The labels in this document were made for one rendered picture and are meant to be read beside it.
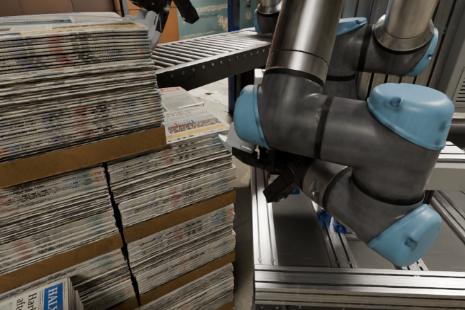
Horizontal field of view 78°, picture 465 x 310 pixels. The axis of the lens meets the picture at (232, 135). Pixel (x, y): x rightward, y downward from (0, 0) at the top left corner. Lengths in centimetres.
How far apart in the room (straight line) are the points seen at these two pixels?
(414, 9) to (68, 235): 80
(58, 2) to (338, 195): 428
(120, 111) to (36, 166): 16
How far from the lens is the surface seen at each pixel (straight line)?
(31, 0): 436
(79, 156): 56
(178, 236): 78
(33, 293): 73
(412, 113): 30
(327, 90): 80
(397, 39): 74
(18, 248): 69
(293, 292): 111
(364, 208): 36
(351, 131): 31
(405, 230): 35
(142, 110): 54
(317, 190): 41
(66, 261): 72
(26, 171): 57
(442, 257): 142
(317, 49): 35
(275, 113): 32
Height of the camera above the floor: 112
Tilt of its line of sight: 28 degrees down
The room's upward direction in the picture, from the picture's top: straight up
